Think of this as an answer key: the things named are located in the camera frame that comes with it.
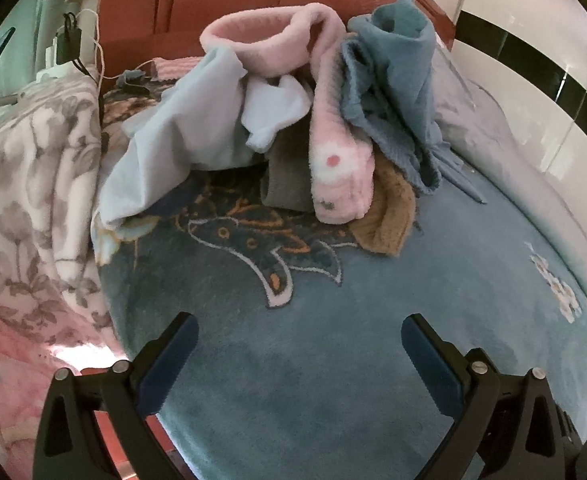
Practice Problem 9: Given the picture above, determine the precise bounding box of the brown fleece garment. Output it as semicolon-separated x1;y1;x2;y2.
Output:
348;152;419;258

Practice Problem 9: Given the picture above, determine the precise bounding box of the white cable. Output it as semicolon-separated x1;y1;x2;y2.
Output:
76;7;105;86

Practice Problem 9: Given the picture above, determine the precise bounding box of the blue patterned plush blanket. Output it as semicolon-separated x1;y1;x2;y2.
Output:
90;160;587;480

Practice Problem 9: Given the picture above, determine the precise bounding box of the white cloth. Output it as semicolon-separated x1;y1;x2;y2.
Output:
240;74;314;152

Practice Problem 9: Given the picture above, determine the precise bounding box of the light blue garment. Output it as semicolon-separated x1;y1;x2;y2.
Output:
97;45;254;228

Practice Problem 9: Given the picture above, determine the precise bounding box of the black cable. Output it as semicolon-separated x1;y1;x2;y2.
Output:
73;57;106;156

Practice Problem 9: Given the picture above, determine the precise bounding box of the teal fleece garment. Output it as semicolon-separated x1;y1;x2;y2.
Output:
341;0;447;197

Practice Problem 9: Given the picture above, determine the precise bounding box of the pink blanket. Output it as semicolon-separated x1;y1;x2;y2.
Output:
0;305;139;480

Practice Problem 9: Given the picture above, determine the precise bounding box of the black power adapter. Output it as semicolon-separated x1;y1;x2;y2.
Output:
56;12;84;63

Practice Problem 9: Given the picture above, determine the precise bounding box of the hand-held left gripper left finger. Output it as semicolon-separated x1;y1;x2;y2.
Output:
32;311;200;480

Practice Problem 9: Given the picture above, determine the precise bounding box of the pink fleece garment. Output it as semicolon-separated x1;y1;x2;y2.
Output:
200;2;377;225

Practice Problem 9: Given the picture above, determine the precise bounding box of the grey floral blanket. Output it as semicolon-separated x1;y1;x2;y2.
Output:
0;72;116;361

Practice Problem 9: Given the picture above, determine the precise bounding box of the small grey-blue cloth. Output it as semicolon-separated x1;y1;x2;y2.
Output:
116;69;149;93

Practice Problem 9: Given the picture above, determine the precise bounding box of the steel blue thin garment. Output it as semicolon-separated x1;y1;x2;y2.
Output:
416;135;489;206

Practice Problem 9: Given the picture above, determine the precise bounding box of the daisy print quilt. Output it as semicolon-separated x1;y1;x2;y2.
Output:
423;35;587;351

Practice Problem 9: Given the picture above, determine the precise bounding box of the white power strip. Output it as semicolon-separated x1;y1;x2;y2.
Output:
36;47;81;81

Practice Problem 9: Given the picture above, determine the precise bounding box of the red headboard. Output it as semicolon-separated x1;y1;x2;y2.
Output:
96;0;457;91

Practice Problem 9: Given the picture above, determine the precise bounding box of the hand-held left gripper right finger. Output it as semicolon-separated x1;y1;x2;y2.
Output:
401;312;587;480

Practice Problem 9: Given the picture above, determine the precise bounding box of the grey cloth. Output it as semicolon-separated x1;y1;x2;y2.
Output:
259;132;319;213

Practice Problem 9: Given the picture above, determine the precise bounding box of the pink striped cloth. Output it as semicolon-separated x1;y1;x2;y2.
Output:
150;55;204;81

